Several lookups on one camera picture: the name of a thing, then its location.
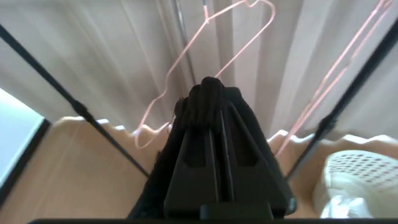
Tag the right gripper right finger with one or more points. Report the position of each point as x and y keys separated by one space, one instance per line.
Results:
x=252 y=183

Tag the pink clothes hanger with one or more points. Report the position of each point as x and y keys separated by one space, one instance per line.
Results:
x=186 y=48
x=332 y=73

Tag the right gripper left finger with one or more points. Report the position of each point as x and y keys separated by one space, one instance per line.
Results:
x=189 y=180

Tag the beige curtain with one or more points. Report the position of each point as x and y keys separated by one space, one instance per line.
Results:
x=93 y=46

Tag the black shorts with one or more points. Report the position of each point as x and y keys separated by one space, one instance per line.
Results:
x=199 y=102

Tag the black clothes rack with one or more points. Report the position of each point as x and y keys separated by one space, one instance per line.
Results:
x=79 y=109

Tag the white garment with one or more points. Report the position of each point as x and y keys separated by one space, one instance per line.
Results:
x=345 y=207

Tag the white laundry basket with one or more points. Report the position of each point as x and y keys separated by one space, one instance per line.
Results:
x=357 y=168

